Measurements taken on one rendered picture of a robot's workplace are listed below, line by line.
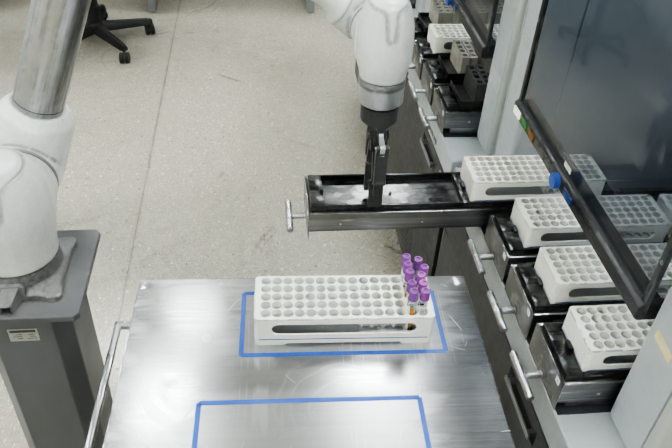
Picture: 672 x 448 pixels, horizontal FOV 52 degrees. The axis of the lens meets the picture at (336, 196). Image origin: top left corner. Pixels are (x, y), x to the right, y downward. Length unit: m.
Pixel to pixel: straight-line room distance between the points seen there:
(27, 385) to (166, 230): 1.14
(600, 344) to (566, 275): 0.16
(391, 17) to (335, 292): 0.48
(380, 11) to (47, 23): 0.61
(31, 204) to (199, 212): 1.42
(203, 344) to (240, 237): 1.46
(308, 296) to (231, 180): 1.76
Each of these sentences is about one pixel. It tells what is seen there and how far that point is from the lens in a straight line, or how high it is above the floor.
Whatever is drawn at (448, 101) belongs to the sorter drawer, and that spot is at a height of 0.82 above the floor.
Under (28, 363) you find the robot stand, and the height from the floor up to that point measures 0.52.
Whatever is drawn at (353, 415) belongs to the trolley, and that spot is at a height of 0.82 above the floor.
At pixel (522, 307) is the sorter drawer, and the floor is 0.78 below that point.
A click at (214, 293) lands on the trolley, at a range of 1.27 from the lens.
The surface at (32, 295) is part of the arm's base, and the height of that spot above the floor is 0.71.
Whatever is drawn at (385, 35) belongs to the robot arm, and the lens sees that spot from 1.24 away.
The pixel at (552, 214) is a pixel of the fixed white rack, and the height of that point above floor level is 0.86.
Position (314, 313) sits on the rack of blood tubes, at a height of 0.87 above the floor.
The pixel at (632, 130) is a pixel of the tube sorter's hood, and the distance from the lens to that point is 1.15.
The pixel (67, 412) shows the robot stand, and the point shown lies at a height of 0.34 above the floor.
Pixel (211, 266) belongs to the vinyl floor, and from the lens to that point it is 2.51.
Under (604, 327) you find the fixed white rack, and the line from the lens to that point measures 1.26.
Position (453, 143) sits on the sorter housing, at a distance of 1.85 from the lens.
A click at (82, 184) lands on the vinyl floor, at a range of 2.98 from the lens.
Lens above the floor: 1.72
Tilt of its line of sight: 38 degrees down
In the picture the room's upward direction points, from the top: 4 degrees clockwise
